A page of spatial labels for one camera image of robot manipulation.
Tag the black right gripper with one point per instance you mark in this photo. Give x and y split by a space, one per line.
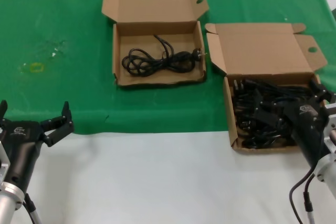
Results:
307 127

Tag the yellow rubber band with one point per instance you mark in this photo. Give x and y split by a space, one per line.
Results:
32 69

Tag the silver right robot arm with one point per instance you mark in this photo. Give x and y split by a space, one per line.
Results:
328 167

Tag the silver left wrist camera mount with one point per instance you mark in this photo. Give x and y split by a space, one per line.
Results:
2 166

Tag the shallow open cardboard box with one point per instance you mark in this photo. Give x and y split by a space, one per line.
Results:
157 11

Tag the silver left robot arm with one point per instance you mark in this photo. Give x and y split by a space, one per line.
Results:
8 200

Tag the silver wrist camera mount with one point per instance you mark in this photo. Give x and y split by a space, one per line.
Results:
2 166
331 129

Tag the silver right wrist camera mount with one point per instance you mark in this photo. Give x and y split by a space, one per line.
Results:
331 129

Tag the dark green object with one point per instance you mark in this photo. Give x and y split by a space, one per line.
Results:
334 15

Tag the green tablecloth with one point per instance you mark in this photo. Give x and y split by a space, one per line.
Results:
65 11

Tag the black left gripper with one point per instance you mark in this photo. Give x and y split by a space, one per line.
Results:
22 145

